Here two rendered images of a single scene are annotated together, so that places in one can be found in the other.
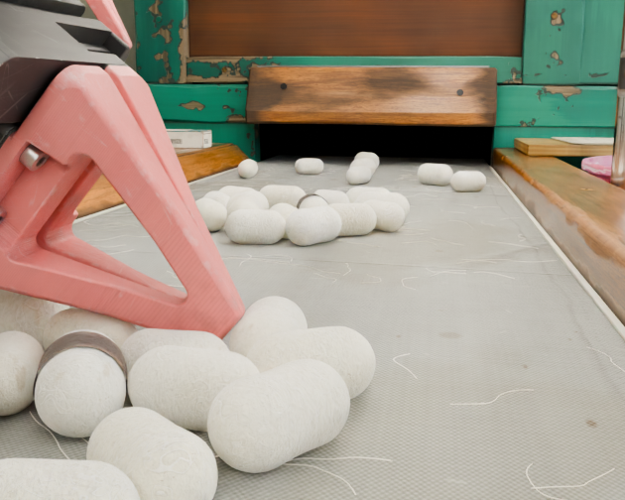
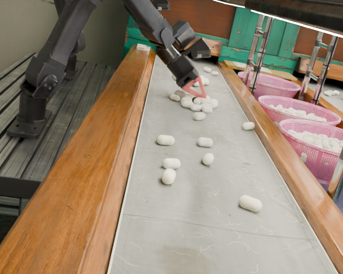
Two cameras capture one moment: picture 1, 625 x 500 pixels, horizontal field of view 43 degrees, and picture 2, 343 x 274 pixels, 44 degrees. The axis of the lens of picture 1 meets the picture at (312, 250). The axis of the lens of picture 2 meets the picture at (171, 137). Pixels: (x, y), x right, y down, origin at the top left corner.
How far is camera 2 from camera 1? 110 cm
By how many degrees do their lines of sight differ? 15
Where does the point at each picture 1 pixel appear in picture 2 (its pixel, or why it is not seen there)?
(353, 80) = not seen: hidden behind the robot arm
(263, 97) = not seen: hidden behind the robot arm
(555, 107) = (234, 53)
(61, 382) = (197, 100)
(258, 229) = not seen: hidden behind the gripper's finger
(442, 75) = (209, 42)
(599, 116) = (244, 57)
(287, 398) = (214, 103)
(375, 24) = (194, 23)
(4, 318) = (181, 94)
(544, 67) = (233, 43)
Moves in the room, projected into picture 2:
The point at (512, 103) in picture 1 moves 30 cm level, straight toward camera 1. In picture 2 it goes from (224, 50) to (226, 59)
